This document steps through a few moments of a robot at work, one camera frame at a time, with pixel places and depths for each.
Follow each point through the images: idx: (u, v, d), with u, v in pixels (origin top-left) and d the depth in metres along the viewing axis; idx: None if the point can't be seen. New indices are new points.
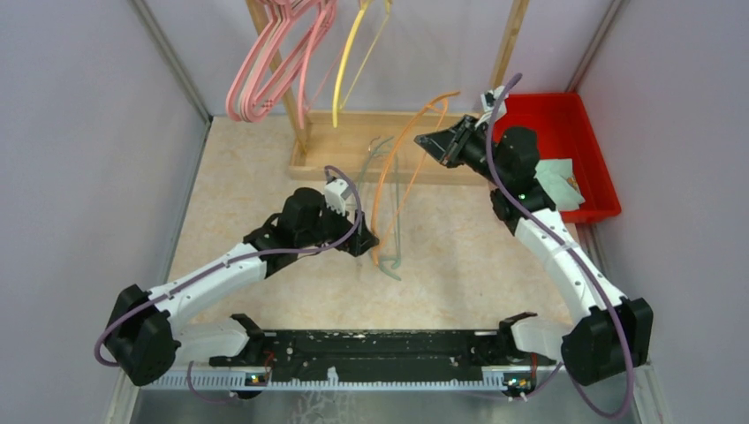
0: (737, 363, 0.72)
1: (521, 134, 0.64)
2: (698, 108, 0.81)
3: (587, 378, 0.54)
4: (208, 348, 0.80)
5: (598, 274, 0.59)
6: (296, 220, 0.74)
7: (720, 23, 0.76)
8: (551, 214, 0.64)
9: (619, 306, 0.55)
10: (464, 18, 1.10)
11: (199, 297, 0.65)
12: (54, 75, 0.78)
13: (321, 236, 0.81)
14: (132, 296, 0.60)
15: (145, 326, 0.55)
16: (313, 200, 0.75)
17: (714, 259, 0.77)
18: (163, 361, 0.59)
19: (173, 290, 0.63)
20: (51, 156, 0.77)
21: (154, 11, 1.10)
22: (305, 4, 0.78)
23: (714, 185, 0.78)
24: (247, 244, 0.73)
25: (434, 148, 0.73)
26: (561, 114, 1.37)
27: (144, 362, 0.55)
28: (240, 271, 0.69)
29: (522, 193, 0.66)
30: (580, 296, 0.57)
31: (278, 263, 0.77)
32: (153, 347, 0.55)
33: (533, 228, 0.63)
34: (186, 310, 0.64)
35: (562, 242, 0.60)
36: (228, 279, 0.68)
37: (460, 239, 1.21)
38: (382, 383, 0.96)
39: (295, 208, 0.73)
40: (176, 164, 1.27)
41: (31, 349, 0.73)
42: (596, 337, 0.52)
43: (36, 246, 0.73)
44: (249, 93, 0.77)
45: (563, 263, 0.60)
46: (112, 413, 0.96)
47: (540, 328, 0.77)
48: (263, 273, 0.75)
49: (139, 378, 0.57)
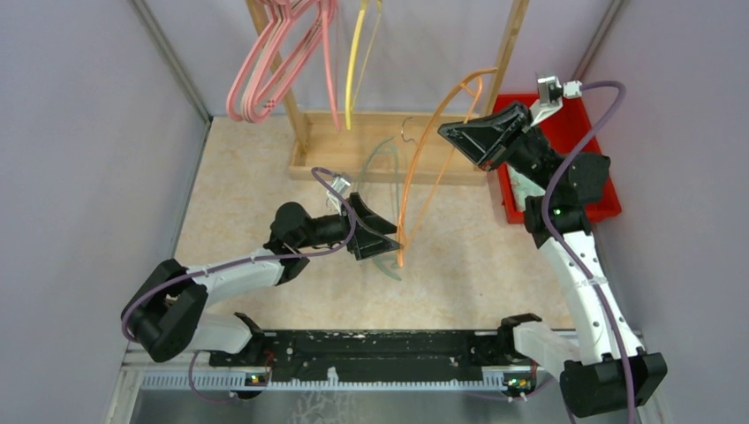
0: (740, 365, 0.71)
1: (592, 161, 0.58)
2: (699, 108, 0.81)
3: (582, 408, 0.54)
4: (217, 338, 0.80)
5: (619, 318, 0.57)
6: (287, 238, 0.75)
7: (722, 23, 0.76)
8: (583, 238, 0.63)
9: (633, 357, 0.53)
10: (464, 18, 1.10)
11: (230, 279, 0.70)
12: (54, 76, 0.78)
13: (320, 239, 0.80)
14: (169, 268, 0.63)
15: (185, 295, 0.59)
16: (294, 215, 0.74)
17: (715, 259, 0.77)
18: (184, 344, 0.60)
19: (210, 268, 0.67)
20: (52, 155, 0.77)
21: (153, 10, 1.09)
22: (305, 4, 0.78)
23: (715, 185, 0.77)
24: (267, 248, 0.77)
25: (470, 145, 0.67)
26: (561, 114, 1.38)
27: (171, 334, 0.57)
28: (263, 269, 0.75)
29: (557, 207, 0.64)
30: (596, 337, 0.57)
31: (291, 273, 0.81)
32: (187, 316, 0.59)
33: (562, 253, 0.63)
34: (216, 291, 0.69)
35: (590, 277, 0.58)
36: (252, 274, 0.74)
37: (460, 239, 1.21)
38: (383, 383, 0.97)
39: (283, 232, 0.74)
40: (176, 164, 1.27)
41: (30, 349, 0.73)
42: (602, 385, 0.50)
43: (36, 246, 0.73)
44: (251, 93, 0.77)
45: (586, 299, 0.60)
46: (112, 413, 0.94)
47: (545, 343, 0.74)
48: (276, 277, 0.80)
49: (160, 351, 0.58)
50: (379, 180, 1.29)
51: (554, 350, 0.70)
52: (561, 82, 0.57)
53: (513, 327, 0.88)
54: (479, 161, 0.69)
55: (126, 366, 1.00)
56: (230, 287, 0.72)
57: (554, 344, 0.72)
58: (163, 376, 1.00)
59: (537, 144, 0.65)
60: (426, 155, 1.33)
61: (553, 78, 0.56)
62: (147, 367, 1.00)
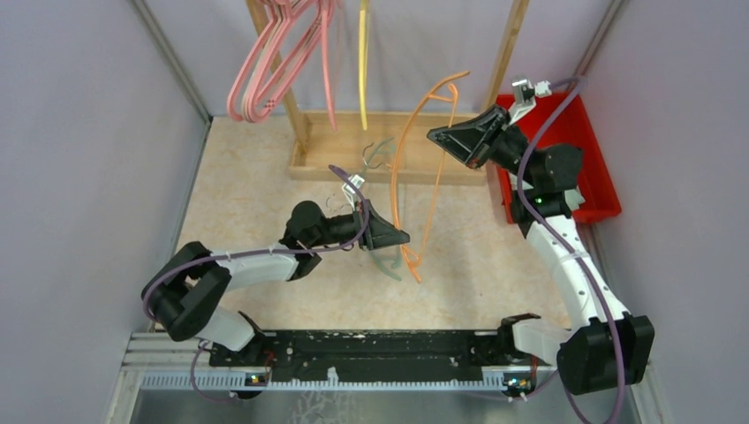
0: (739, 366, 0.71)
1: (564, 148, 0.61)
2: (699, 108, 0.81)
3: (575, 381, 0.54)
4: (225, 331, 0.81)
5: (605, 286, 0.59)
6: (302, 236, 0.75)
7: (722, 24, 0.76)
8: (566, 221, 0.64)
9: (620, 321, 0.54)
10: (464, 18, 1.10)
11: (250, 267, 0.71)
12: (54, 77, 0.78)
13: (333, 237, 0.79)
14: (193, 249, 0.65)
15: (208, 276, 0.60)
16: (311, 214, 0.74)
17: (714, 260, 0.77)
18: (200, 324, 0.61)
19: (235, 254, 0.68)
20: (52, 156, 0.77)
21: (154, 11, 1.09)
22: (305, 4, 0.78)
23: (714, 185, 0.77)
24: (283, 244, 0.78)
25: (455, 146, 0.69)
26: (561, 115, 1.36)
27: (191, 314, 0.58)
28: (280, 262, 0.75)
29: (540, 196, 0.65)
30: (582, 305, 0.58)
31: (303, 272, 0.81)
32: (208, 297, 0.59)
33: (544, 233, 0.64)
34: (238, 276, 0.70)
35: (571, 250, 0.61)
36: (272, 263, 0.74)
37: (460, 239, 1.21)
38: (383, 383, 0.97)
39: (297, 230, 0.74)
40: (176, 164, 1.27)
41: (30, 351, 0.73)
42: (593, 348, 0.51)
43: (35, 247, 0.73)
44: (252, 93, 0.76)
45: (571, 272, 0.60)
46: (112, 412, 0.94)
47: (544, 332, 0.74)
48: (289, 274, 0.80)
49: (179, 329, 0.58)
50: (378, 179, 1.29)
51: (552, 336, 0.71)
52: (532, 85, 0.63)
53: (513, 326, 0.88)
54: (465, 160, 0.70)
55: (126, 366, 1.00)
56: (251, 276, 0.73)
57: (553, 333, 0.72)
58: (163, 377, 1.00)
59: (517, 140, 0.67)
60: (426, 155, 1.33)
61: (525, 80, 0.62)
62: (147, 367, 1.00)
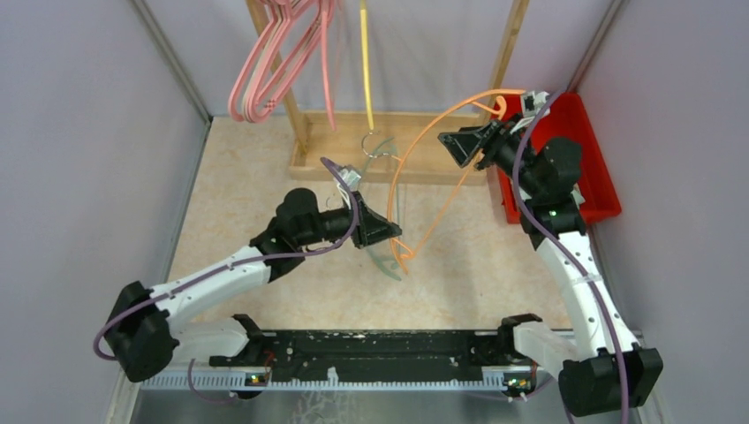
0: (739, 366, 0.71)
1: (563, 141, 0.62)
2: (699, 108, 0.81)
3: (579, 405, 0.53)
4: (208, 348, 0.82)
5: (615, 314, 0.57)
6: (291, 228, 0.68)
7: (722, 24, 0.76)
8: (578, 237, 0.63)
9: (629, 352, 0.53)
10: (464, 18, 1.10)
11: (201, 297, 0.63)
12: (54, 77, 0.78)
13: (326, 234, 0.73)
14: (133, 292, 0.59)
15: (144, 326, 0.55)
16: (304, 202, 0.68)
17: (714, 260, 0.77)
18: (160, 362, 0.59)
19: (174, 290, 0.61)
20: (52, 156, 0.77)
21: (154, 11, 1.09)
22: (305, 3, 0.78)
23: (715, 185, 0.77)
24: (253, 247, 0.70)
25: (457, 150, 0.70)
26: (561, 115, 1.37)
27: (138, 362, 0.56)
28: (244, 275, 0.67)
29: (554, 208, 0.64)
30: (592, 333, 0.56)
31: (282, 269, 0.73)
32: (151, 345, 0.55)
33: (556, 252, 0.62)
34: (190, 309, 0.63)
35: (585, 274, 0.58)
36: (232, 282, 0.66)
37: (460, 239, 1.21)
38: (382, 383, 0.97)
39: (287, 217, 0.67)
40: (176, 164, 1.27)
41: (31, 351, 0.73)
42: (598, 380, 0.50)
43: (36, 247, 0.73)
44: (253, 93, 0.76)
45: (582, 296, 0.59)
46: (112, 413, 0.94)
47: (545, 343, 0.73)
48: (266, 277, 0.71)
49: (135, 374, 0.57)
50: (377, 179, 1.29)
51: (553, 350, 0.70)
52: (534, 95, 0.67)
53: (513, 329, 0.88)
54: (462, 162, 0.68)
55: None
56: (209, 299, 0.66)
57: (554, 344, 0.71)
58: (163, 376, 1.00)
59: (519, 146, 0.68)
60: (425, 155, 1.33)
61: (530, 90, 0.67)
62: None
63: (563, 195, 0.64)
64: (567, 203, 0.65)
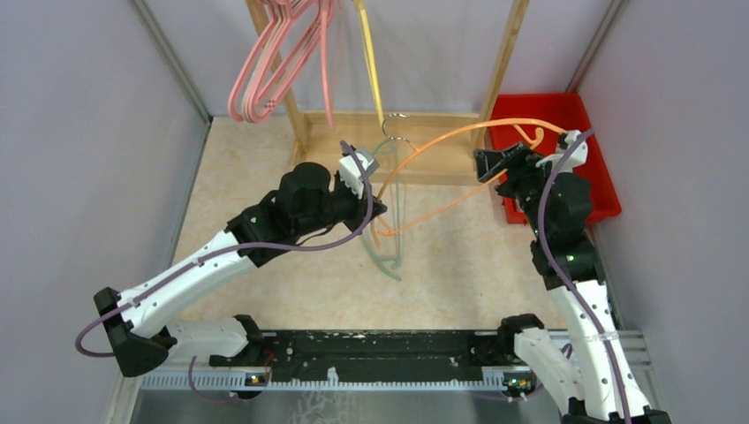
0: (739, 364, 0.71)
1: (571, 176, 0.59)
2: (699, 107, 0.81)
3: None
4: (206, 347, 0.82)
5: (628, 374, 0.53)
6: (293, 202, 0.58)
7: (721, 23, 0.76)
8: (597, 288, 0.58)
9: (639, 418, 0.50)
10: (463, 18, 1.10)
11: (167, 301, 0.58)
12: (54, 77, 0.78)
13: (332, 218, 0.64)
14: (104, 300, 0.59)
15: (113, 336, 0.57)
16: (316, 178, 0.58)
17: (714, 259, 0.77)
18: (154, 361, 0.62)
19: (139, 297, 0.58)
20: (52, 155, 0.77)
21: (154, 11, 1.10)
22: (305, 4, 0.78)
23: (715, 185, 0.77)
24: (229, 233, 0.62)
25: (481, 165, 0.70)
26: (561, 115, 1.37)
27: (123, 365, 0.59)
28: (215, 270, 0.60)
29: (570, 252, 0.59)
30: (603, 396, 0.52)
31: (268, 253, 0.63)
32: (126, 352, 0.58)
33: (573, 304, 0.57)
34: (161, 314, 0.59)
35: (601, 331, 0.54)
36: (204, 279, 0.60)
37: (460, 239, 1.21)
38: (383, 383, 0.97)
39: (291, 190, 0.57)
40: (176, 164, 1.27)
41: (31, 349, 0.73)
42: None
43: (36, 246, 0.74)
44: (252, 93, 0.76)
45: (597, 356, 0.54)
46: (112, 413, 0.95)
47: (549, 364, 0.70)
48: (253, 262, 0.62)
49: (132, 373, 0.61)
50: (377, 179, 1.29)
51: (556, 376, 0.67)
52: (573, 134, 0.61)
53: (515, 336, 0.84)
54: (481, 177, 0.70)
55: None
56: (185, 299, 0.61)
57: (558, 371, 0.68)
58: (163, 376, 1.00)
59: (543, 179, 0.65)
60: (426, 155, 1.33)
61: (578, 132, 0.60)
62: None
63: (576, 234, 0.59)
64: (580, 242, 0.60)
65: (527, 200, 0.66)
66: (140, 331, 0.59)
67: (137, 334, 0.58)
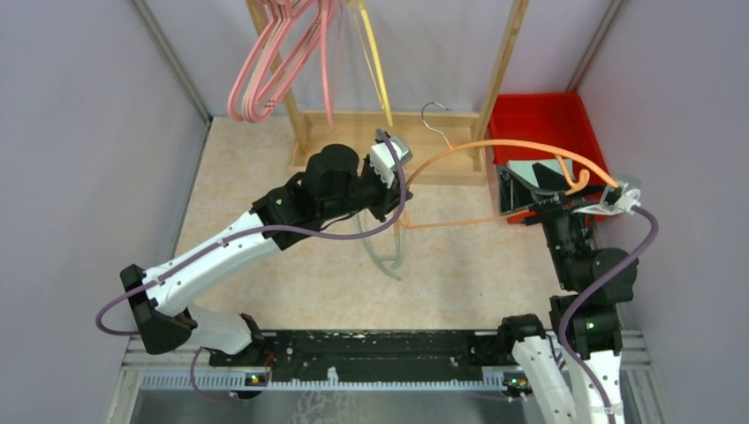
0: (738, 364, 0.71)
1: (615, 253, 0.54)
2: (699, 107, 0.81)
3: None
4: (217, 337, 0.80)
5: None
6: (320, 185, 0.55)
7: (721, 24, 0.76)
8: (611, 359, 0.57)
9: None
10: (464, 18, 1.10)
11: (191, 282, 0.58)
12: (55, 77, 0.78)
13: (359, 205, 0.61)
14: (130, 276, 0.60)
15: (138, 314, 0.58)
16: (344, 160, 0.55)
17: (714, 259, 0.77)
18: (177, 340, 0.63)
19: (163, 275, 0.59)
20: (53, 155, 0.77)
21: (154, 10, 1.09)
22: (306, 3, 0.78)
23: (715, 185, 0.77)
24: (254, 214, 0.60)
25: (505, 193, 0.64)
26: (561, 114, 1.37)
27: (147, 341, 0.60)
28: (239, 252, 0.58)
29: (590, 319, 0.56)
30: None
31: (292, 238, 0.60)
32: (148, 329, 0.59)
33: (583, 373, 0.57)
34: (185, 293, 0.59)
35: (607, 406, 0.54)
36: (229, 261, 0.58)
37: (460, 239, 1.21)
38: (383, 383, 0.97)
39: (319, 172, 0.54)
40: (176, 163, 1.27)
41: (31, 348, 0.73)
42: None
43: (36, 245, 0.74)
44: (252, 93, 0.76)
45: None
46: (112, 412, 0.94)
47: (547, 388, 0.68)
48: (277, 246, 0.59)
49: (155, 349, 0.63)
50: None
51: (551, 405, 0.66)
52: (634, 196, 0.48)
53: (525, 339, 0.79)
54: (503, 211, 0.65)
55: (127, 366, 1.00)
56: (209, 280, 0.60)
57: (554, 398, 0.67)
58: (163, 376, 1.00)
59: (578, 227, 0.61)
60: (426, 155, 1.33)
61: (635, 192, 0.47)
62: (147, 367, 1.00)
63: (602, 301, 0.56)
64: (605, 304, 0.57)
65: (559, 249, 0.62)
66: (164, 309, 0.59)
67: (162, 312, 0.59)
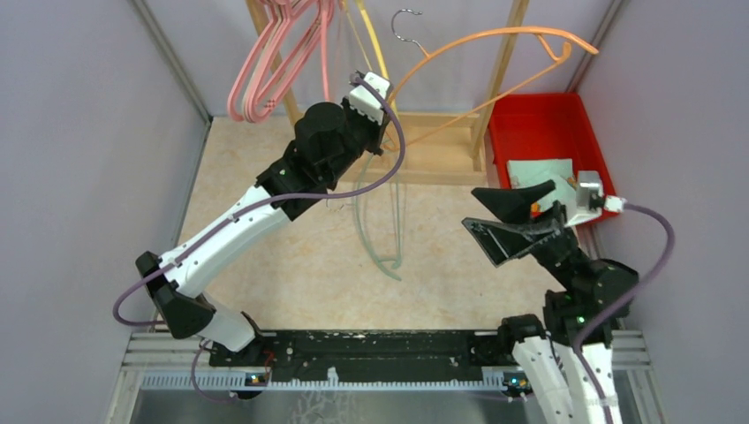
0: (739, 365, 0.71)
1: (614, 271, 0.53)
2: (699, 107, 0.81)
3: None
4: (224, 330, 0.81)
5: None
6: (313, 148, 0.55)
7: (722, 24, 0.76)
8: (604, 352, 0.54)
9: None
10: (465, 18, 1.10)
11: (208, 259, 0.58)
12: (53, 77, 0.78)
13: (359, 150, 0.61)
14: (146, 262, 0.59)
15: (160, 297, 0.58)
16: (329, 118, 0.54)
17: (714, 259, 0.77)
18: (200, 321, 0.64)
19: (179, 256, 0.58)
20: (51, 156, 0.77)
21: (154, 10, 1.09)
22: (306, 3, 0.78)
23: (716, 185, 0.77)
24: (260, 188, 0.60)
25: (490, 243, 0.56)
26: (561, 114, 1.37)
27: (171, 325, 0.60)
28: (252, 225, 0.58)
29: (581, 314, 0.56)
30: None
31: (301, 206, 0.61)
32: (172, 312, 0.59)
33: (577, 367, 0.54)
34: (204, 271, 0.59)
35: (601, 397, 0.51)
36: (242, 235, 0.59)
37: (460, 239, 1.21)
38: (383, 383, 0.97)
39: (307, 135, 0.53)
40: (176, 163, 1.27)
41: (32, 349, 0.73)
42: None
43: (36, 246, 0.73)
44: (252, 92, 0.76)
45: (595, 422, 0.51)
46: (112, 413, 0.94)
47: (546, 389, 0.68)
48: (286, 215, 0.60)
49: (178, 332, 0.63)
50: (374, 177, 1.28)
51: (552, 407, 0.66)
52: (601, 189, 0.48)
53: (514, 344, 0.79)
54: (496, 262, 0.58)
55: (127, 366, 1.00)
56: (224, 257, 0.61)
57: (554, 398, 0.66)
58: (163, 377, 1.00)
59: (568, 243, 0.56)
60: (426, 155, 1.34)
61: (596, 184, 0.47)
62: (147, 367, 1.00)
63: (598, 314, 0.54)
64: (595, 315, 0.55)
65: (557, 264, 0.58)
66: (185, 290, 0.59)
67: (184, 293, 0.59)
